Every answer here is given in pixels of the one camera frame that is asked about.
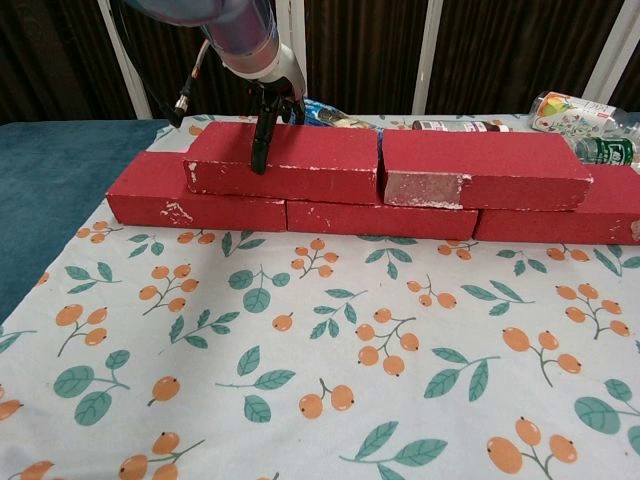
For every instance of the clear bottle fruit label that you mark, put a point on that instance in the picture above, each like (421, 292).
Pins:
(565, 115)

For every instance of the blue cookie package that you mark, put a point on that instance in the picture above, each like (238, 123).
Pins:
(325, 112)

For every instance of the clear bottle green label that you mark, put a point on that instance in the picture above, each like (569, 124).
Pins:
(605, 150)

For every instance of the teal felt table cover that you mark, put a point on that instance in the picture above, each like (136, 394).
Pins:
(50, 175)

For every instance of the white partition frame post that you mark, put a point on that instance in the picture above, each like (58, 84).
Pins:
(127, 60)
(295, 30)
(607, 50)
(425, 60)

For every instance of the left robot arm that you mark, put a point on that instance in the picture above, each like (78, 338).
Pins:
(240, 30)

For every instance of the red brick with scraped end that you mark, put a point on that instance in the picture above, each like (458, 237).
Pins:
(525, 165)

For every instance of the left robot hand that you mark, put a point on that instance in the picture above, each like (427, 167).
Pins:
(290, 75)

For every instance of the dark can lying down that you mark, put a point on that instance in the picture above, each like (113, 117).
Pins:
(440, 125)

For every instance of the floral tablecloth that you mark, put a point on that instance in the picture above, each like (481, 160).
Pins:
(350, 350)

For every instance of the red foam brick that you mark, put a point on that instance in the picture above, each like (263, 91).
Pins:
(150, 185)
(310, 150)
(550, 225)
(375, 220)

